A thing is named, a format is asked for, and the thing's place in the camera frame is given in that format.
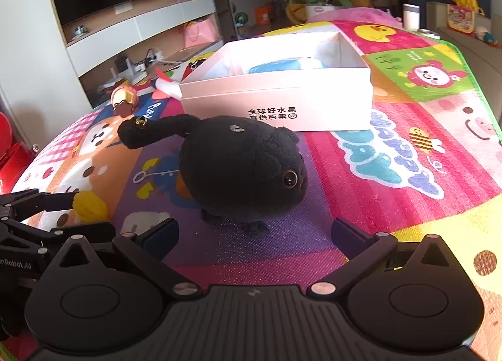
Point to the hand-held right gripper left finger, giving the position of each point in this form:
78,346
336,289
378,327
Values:
162,237

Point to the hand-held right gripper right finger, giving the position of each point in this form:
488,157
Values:
351,239

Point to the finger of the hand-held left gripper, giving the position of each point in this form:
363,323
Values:
39,202
59,233

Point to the yellow corn toy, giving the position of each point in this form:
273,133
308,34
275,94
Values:
92,208

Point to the black plush toy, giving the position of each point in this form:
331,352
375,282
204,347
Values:
235,164

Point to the white and red foam rocket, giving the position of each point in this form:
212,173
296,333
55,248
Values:
168,86

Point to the pink cardboard box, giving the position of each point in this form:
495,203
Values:
274,102

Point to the red box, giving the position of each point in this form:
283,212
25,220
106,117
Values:
11,157

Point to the colourful printed play mat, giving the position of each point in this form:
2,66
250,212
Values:
392,188

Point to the black router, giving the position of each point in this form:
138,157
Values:
122,62

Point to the pink gift bag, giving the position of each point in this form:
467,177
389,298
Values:
202,33

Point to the white cylindrical canister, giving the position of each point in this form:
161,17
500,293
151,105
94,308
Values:
411,17

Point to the watermelon ball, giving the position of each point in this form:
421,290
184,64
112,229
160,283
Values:
241,19

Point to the orange bag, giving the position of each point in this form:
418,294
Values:
263,15

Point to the small blue and orange toy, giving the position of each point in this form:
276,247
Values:
486,36

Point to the yellow printed kids bag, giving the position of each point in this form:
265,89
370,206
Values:
464,11

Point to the white wall cabinet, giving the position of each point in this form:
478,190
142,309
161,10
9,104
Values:
117,33

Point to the white wall outlet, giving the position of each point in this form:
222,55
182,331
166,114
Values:
122,10

